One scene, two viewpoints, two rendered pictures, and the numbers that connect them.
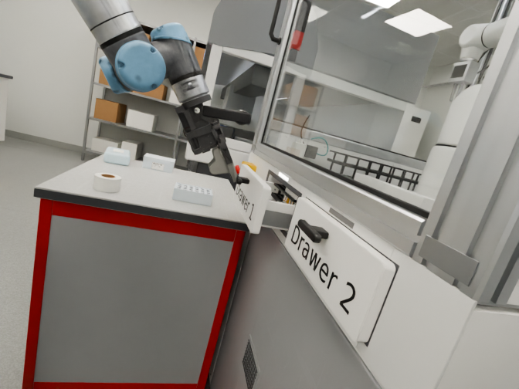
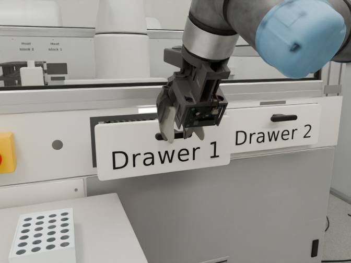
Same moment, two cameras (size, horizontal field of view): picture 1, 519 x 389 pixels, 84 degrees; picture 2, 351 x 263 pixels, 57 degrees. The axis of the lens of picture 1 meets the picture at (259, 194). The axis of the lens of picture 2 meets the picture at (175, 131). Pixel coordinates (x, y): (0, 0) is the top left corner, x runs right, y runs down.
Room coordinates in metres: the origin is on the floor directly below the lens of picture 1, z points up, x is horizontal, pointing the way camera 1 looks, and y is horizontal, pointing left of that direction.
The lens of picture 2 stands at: (0.77, 0.67, 1.06)
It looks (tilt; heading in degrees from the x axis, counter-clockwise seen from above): 13 degrees down; 266
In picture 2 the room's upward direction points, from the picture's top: straight up
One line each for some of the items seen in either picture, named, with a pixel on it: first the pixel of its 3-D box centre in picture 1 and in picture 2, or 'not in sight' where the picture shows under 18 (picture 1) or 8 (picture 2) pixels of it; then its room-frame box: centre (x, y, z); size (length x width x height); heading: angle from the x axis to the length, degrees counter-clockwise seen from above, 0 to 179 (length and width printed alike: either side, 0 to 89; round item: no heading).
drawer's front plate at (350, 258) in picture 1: (323, 252); (273, 127); (0.46, -0.13, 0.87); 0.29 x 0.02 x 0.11; 16
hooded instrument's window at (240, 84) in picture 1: (266, 119); not in sight; (2.50, 0.11, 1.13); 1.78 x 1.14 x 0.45; 16
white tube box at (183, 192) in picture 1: (192, 194); (46, 240); (0.94, 0.22, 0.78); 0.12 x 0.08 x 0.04; 105
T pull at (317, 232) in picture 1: (315, 231); (280, 117); (0.45, -0.10, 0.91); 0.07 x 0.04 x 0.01; 16
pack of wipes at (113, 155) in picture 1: (117, 155); not in sight; (1.20, 0.62, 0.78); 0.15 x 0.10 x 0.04; 26
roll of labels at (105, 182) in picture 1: (107, 182); not in sight; (0.81, 0.44, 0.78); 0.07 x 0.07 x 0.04
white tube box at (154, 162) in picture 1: (159, 163); not in sight; (1.26, 0.47, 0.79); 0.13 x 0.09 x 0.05; 106
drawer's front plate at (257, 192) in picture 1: (249, 193); (167, 145); (0.74, 0.03, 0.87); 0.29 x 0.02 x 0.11; 16
